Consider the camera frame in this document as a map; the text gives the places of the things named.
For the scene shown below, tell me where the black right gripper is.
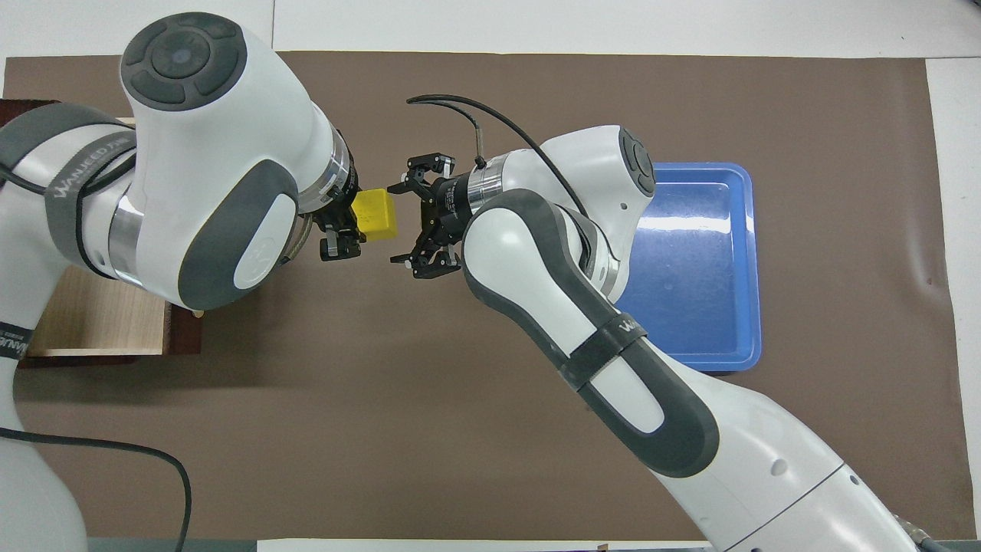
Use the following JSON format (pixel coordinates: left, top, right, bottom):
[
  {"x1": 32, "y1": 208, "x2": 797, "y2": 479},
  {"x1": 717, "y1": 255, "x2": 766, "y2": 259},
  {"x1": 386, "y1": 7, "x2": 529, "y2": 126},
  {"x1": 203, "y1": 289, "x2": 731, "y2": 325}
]
[{"x1": 386, "y1": 153, "x2": 481, "y2": 279}]

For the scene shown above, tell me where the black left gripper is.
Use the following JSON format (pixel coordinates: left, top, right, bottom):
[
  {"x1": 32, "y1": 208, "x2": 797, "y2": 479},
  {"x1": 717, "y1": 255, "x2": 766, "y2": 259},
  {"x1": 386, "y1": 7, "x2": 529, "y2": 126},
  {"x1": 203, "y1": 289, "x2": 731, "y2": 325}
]
[{"x1": 301, "y1": 181, "x2": 363, "y2": 263}]

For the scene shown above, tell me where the yellow cube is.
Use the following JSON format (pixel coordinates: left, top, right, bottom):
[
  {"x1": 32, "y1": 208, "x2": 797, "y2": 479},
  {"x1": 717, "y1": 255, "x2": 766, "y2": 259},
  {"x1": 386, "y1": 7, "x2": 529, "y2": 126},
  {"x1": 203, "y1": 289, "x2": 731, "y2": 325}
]
[{"x1": 351, "y1": 188, "x2": 400, "y2": 242}]

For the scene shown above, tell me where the brown table mat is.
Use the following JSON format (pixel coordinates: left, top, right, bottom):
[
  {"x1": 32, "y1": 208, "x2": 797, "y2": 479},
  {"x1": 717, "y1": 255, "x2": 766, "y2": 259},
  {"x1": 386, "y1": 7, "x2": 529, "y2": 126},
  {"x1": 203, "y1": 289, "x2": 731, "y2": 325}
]
[{"x1": 0, "y1": 51, "x2": 976, "y2": 542}]

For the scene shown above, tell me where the blue plastic tray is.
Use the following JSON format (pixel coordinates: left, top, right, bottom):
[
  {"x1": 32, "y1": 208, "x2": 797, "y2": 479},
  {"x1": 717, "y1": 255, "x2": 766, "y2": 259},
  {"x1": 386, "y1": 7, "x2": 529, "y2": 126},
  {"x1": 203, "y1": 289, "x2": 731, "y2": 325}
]
[{"x1": 613, "y1": 162, "x2": 763, "y2": 373}]

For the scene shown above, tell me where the dark wooden cabinet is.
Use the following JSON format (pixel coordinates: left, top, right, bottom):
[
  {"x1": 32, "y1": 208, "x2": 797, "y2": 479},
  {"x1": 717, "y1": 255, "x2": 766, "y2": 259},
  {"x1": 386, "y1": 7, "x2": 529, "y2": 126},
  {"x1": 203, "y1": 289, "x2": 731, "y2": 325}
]
[{"x1": 0, "y1": 98, "x2": 169, "y2": 370}]

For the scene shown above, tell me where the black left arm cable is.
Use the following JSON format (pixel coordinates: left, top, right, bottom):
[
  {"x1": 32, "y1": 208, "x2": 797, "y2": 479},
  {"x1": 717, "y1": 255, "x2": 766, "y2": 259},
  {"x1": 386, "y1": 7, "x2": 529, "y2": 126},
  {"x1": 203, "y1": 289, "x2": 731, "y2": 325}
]
[{"x1": 0, "y1": 130, "x2": 192, "y2": 552}]

